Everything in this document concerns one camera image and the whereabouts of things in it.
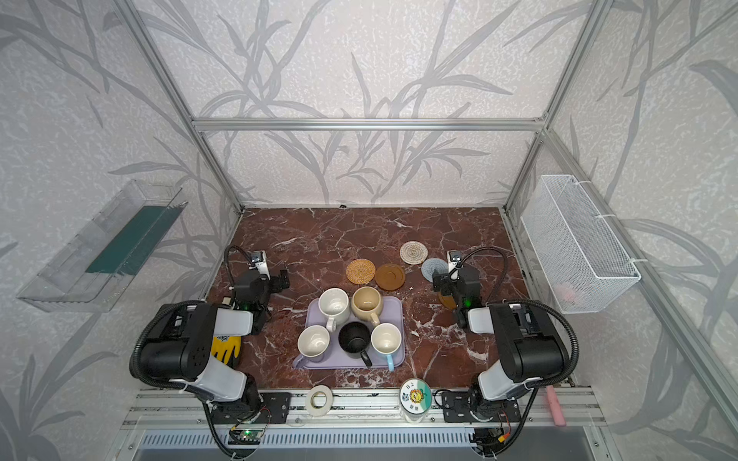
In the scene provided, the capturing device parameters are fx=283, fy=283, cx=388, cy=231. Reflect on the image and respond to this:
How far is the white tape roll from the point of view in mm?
749

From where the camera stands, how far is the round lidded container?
2.23 ft

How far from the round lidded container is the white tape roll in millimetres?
205
